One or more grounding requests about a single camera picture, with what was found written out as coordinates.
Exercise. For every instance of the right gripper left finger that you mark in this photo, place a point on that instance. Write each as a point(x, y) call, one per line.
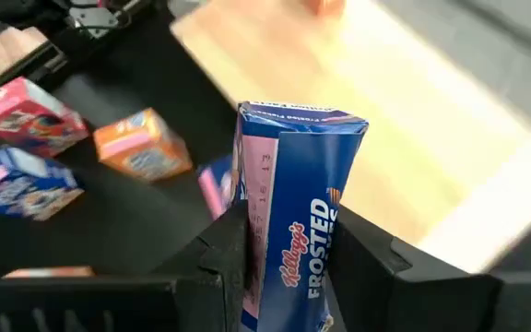
point(210, 286)

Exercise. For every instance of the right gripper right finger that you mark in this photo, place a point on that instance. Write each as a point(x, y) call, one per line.
point(385, 286)

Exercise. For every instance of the red Froot Loops cereal box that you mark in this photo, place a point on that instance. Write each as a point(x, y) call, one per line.
point(30, 115)

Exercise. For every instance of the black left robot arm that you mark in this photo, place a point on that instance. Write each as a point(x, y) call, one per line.
point(95, 20)

